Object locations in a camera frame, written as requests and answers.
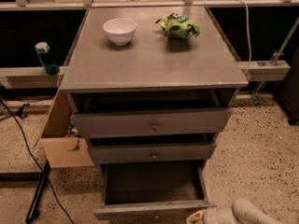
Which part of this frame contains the grey middle drawer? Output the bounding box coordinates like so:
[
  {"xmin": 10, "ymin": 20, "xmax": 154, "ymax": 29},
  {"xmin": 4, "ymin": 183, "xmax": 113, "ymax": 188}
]
[{"xmin": 89, "ymin": 142, "xmax": 217, "ymax": 164}]

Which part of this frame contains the diagonal metal strut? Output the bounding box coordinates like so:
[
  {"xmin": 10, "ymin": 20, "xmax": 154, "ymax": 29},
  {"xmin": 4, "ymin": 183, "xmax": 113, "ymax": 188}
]
[{"xmin": 251, "ymin": 17, "xmax": 299, "ymax": 107}]

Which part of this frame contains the blue water bottle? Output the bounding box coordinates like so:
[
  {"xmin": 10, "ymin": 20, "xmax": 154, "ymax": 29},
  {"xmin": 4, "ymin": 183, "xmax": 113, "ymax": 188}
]
[{"xmin": 36, "ymin": 42, "xmax": 60, "ymax": 76}]

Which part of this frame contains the grey drawer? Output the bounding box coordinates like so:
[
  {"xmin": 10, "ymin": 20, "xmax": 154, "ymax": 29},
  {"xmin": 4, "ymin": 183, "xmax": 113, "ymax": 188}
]
[
  {"xmin": 73, "ymin": 108, "xmax": 232, "ymax": 138},
  {"xmin": 93, "ymin": 161, "xmax": 215, "ymax": 220},
  {"xmin": 89, "ymin": 142, "xmax": 217, "ymax": 164}
]

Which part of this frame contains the green crumpled chip bag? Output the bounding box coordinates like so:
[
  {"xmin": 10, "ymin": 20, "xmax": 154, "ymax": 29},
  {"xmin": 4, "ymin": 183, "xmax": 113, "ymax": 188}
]
[{"xmin": 155, "ymin": 13, "xmax": 200, "ymax": 39}]

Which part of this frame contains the grey bottom drawer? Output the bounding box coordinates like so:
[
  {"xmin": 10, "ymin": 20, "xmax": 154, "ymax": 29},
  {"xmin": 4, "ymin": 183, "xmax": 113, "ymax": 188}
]
[{"xmin": 93, "ymin": 161, "xmax": 215, "ymax": 220}]

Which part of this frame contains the white ceramic bowl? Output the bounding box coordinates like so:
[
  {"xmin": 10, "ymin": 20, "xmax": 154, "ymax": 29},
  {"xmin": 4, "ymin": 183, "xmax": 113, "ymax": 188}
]
[{"xmin": 103, "ymin": 18, "xmax": 136, "ymax": 46}]

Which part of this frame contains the black flat bar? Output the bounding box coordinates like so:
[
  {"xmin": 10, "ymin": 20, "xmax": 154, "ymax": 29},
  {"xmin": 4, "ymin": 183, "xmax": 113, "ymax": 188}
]
[{"xmin": 25, "ymin": 161, "xmax": 50, "ymax": 224}]

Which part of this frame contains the black floor cable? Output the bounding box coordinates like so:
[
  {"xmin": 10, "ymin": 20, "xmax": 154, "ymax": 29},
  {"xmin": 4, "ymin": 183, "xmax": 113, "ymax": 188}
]
[{"xmin": 0, "ymin": 97, "xmax": 76, "ymax": 224}]

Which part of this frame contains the grey wooden drawer cabinet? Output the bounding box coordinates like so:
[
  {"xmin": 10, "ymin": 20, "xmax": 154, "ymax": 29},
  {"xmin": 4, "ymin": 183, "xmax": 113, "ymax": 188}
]
[{"xmin": 59, "ymin": 5, "xmax": 249, "ymax": 170}]

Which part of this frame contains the white hanging cable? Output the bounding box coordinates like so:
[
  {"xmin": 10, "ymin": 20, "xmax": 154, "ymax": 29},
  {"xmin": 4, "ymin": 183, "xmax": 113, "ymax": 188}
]
[{"xmin": 230, "ymin": 0, "xmax": 252, "ymax": 77}]

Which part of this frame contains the open cardboard box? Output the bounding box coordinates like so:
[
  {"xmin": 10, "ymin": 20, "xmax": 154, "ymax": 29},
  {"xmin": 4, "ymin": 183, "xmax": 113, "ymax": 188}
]
[{"xmin": 39, "ymin": 92, "xmax": 93, "ymax": 168}]

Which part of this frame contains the dark cabinet at right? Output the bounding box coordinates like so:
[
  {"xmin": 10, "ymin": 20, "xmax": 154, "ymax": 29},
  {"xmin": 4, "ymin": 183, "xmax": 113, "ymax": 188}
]
[{"xmin": 277, "ymin": 49, "xmax": 299, "ymax": 125}]

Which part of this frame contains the grey top drawer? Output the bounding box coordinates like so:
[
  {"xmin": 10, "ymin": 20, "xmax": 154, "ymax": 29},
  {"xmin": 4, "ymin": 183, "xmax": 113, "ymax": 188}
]
[{"xmin": 73, "ymin": 108, "xmax": 232, "ymax": 138}]

